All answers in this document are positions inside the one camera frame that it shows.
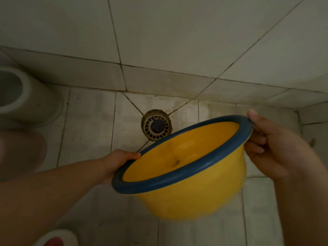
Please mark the white toilet bowl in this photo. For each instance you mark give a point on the white toilet bowl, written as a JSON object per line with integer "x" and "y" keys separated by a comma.
{"x": 28, "y": 99}

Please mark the round floor drain cover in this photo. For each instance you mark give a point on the round floor drain cover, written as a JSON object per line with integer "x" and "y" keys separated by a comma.
{"x": 156, "y": 125}

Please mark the person's left hand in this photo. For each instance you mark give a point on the person's left hand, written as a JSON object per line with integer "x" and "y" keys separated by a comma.
{"x": 112, "y": 163}

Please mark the white slipper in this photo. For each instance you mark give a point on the white slipper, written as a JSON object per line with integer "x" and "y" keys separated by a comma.
{"x": 57, "y": 239}

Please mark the yellow basin with blue rim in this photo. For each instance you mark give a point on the yellow basin with blue rim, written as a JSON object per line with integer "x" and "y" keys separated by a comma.
{"x": 189, "y": 192}

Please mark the person's right forearm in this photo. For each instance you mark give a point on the person's right forearm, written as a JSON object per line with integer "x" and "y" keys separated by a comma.
{"x": 302, "y": 212}

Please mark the person's right thumb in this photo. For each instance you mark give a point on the person's right thumb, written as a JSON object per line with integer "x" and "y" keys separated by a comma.
{"x": 261, "y": 121}

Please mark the person's left forearm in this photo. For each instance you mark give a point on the person's left forearm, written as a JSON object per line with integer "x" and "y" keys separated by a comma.
{"x": 48, "y": 202}

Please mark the person's left thumb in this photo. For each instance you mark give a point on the person's left thumb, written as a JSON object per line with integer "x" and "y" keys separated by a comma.
{"x": 128, "y": 155}

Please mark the person's right hand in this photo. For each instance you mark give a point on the person's right hand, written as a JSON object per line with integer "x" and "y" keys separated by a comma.
{"x": 284, "y": 156}

